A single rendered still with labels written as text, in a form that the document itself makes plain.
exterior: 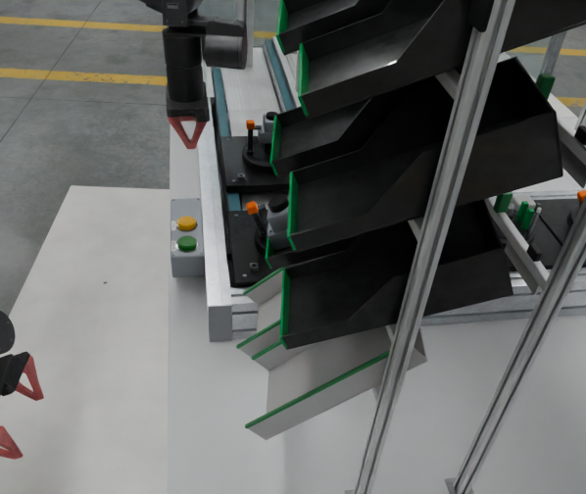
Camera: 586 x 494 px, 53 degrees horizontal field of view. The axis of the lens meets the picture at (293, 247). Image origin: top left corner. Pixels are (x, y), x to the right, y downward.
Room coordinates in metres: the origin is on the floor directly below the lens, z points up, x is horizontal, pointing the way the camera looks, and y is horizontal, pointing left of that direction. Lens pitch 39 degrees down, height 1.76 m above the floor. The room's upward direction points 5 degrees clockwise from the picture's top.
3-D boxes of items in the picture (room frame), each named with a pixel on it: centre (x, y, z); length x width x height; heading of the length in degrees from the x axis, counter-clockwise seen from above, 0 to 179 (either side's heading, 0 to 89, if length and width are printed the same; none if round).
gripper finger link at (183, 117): (0.90, 0.20, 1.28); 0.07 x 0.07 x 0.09; 12
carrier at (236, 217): (0.98, 0.01, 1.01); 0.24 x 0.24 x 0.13; 12
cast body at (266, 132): (1.31, 0.07, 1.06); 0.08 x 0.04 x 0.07; 101
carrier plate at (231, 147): (1.31, 0.08, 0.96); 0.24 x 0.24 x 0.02; 12
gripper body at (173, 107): (0.89, 0.19, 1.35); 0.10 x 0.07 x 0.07; 12
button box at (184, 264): (1.02, 0.24, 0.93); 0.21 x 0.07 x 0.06; 12
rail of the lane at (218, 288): (1.22, 0.21, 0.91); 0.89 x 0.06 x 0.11; 12
